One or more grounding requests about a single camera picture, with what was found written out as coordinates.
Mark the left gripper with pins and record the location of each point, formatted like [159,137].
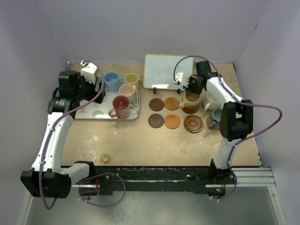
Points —
[95,96]

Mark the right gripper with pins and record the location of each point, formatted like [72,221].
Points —
[191,78]

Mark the tan stoneware mug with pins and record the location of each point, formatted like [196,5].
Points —
[190,100]

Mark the white mug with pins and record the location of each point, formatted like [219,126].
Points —
[210,103]

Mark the floral serving tray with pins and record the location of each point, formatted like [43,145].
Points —
[97,111]

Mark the light wood coaster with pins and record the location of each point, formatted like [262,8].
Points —
[171,103]
[172,121]

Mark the grey stoneware cup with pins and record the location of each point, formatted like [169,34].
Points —
[215,118]

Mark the ringed brown wood coaster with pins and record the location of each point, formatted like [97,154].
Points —
[193,124]

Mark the dark walnut coaster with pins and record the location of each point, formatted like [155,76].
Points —
[156,104]
[155,120]

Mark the pink mug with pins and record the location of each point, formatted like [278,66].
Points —
[128,91]

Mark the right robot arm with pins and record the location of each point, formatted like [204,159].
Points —
[236,120]

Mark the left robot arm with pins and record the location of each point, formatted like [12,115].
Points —
[46,178]

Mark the light blue mug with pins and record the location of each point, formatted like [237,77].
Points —
[112,81]

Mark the yellow-framed whiteboard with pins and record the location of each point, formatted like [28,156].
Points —
[159,70]

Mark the red floral mug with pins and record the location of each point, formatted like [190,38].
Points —
[120,108]

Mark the pale yellow mug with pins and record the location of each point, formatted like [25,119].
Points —
[132,79]

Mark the yellow tape roll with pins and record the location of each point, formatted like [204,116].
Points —
[105,158]

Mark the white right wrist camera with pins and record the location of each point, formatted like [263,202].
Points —
[181,78]

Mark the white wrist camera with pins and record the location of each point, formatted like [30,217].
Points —
[181,78]
[89,71]

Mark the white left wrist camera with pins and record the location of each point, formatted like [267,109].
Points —
[89,71]

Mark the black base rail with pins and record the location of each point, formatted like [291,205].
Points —
[108,190]

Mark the aluminium frame rail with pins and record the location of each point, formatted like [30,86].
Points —
[253,177]

